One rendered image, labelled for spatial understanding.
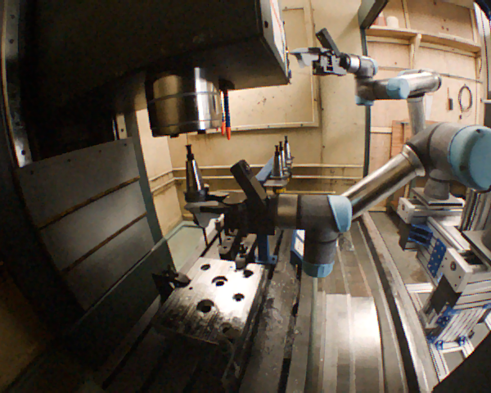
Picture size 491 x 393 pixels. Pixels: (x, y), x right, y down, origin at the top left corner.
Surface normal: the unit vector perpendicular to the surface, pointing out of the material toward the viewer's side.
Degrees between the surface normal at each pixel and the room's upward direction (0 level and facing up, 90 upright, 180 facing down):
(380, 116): 90
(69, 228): 90
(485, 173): 87
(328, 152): 90
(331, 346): 8
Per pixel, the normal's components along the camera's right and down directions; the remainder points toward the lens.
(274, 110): -0.27, 0.36
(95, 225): 0.96, 0.01
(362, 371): -0.12, -0.87
